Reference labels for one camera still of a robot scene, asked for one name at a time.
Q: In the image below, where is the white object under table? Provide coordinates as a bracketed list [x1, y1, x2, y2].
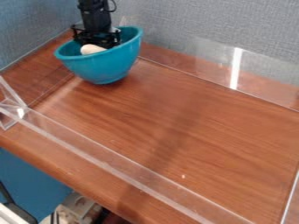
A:
[39, 192, 103, 224]

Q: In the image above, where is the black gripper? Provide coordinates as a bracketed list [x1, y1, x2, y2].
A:
[71, 0, 121, 49]

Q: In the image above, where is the clear acrylic barrier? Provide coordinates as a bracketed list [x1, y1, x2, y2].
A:
[0, 34, 299, 224]

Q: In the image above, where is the blue plastic bowl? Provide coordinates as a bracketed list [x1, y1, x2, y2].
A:
[54, 26, 145, 84]

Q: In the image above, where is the white and brown toy mushroom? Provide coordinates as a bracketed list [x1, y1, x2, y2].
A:
[81, 44, 106, 55]

